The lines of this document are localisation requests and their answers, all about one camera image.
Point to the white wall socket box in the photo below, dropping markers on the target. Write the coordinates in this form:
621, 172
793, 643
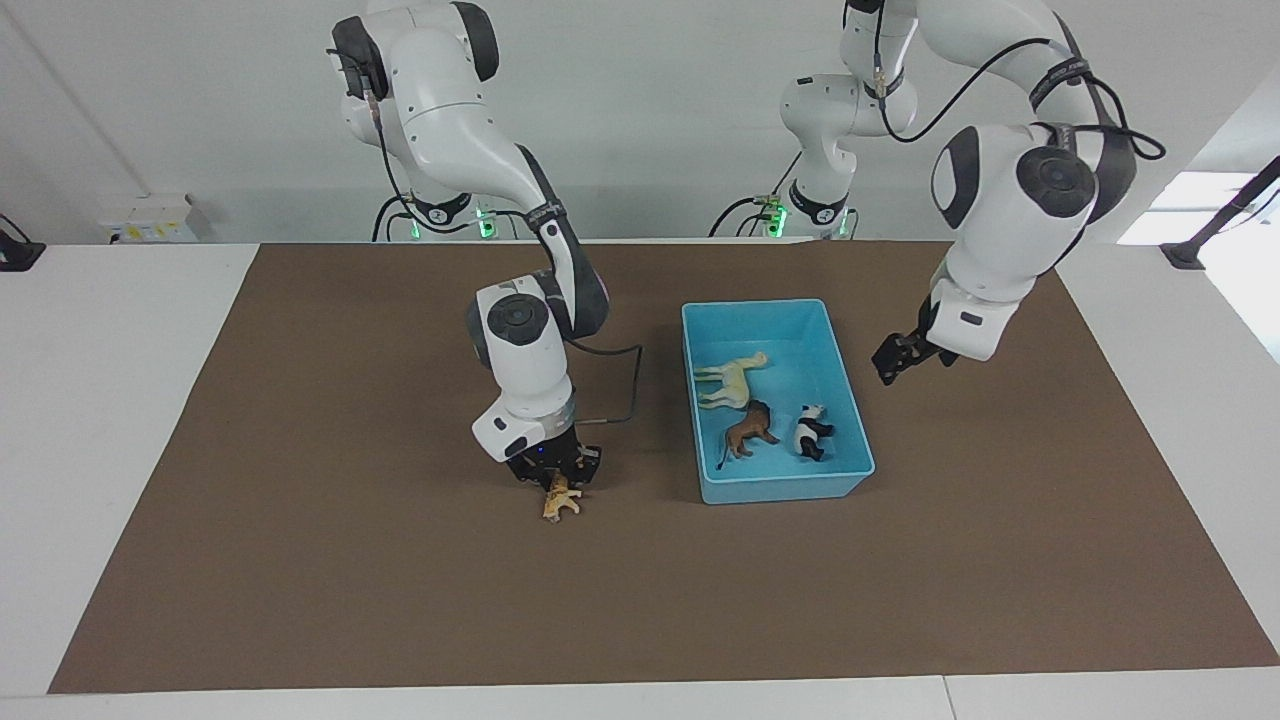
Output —
148, 220

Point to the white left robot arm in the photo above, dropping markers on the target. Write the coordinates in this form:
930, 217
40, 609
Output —
1010, 200

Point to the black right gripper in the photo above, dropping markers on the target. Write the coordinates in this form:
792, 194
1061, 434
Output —
545, 460

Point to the black slanted camera stand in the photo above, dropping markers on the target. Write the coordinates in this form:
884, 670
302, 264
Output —
1215, 225

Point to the cream horse toy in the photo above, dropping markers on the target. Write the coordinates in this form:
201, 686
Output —
735, 380

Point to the light blue storage box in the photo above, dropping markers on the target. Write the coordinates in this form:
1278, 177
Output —
830, 480

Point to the orange striped tiger toy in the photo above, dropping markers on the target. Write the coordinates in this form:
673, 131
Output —
558, 505

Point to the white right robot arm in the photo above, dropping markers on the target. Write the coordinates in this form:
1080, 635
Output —
530, 360

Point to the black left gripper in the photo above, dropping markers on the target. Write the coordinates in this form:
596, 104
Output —
925, 335

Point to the brown table mat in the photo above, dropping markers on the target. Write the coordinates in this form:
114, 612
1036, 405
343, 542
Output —
400, 580

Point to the black and white panda toy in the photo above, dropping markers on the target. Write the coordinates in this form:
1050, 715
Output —
812, 433

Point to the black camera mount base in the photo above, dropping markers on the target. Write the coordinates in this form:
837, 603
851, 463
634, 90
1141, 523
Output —
18, 250

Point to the brown lion toy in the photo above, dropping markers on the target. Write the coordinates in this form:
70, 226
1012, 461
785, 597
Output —
752, 428

